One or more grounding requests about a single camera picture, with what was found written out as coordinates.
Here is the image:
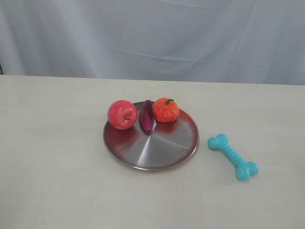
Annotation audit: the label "purple toy sweet potato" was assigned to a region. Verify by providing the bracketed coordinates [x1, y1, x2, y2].
[139, 100, 153, 133]

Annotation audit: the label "round steel plate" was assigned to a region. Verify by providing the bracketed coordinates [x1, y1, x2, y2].
[103, 110, 200, 171]

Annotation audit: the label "orange toy pumpkin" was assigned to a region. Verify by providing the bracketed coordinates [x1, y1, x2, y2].
[152, 97, 180, 123]

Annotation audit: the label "teal toy bone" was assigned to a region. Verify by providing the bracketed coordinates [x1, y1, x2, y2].
[207, 134, 259, 181]

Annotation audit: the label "red apple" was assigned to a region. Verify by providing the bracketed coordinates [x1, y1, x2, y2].
[107, 100, 138, 130]

